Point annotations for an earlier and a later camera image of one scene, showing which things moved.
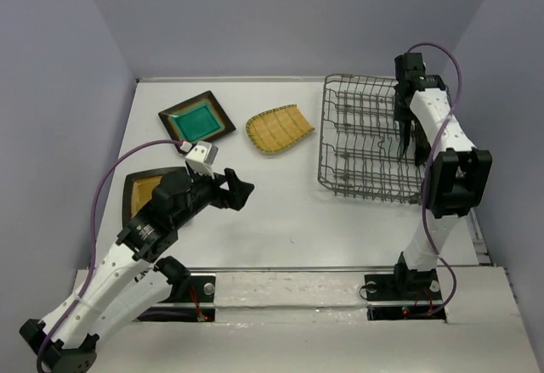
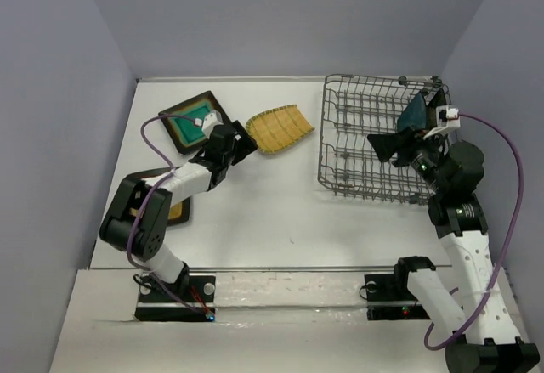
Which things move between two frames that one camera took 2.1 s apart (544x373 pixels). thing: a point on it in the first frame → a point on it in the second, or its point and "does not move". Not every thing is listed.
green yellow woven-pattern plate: x=275 y=130 does not move
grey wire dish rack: x=361 y=146 does not move
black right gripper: x=401 y=112 → x=386 y=144
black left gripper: x=239 y=190 → x=245 y=146
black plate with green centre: x=199 y=119 does not move
